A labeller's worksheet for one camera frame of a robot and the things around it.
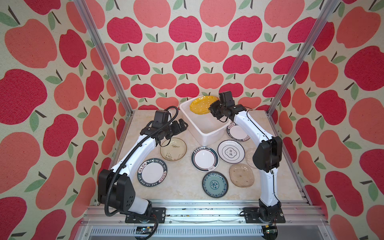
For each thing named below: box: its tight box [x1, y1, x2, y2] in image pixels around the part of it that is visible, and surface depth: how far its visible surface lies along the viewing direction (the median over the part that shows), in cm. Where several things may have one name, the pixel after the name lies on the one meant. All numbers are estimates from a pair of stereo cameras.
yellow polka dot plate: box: [189, 95, 219, 115], surface depth 103 cm
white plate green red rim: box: [191, 145, 219, 173], surface depth 95 cm
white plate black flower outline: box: [217, 140, 245, 164], surface depth 100 cm
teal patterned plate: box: [202, 171, 229, 198], surface depth 86 cm
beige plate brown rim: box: [160, 137, 188, 162], surface depth 99 cm
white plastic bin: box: [179, 95, 232, 146], surface depth 93 cm
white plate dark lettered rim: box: [137, 158, 168, 187], surface depth 90 cm
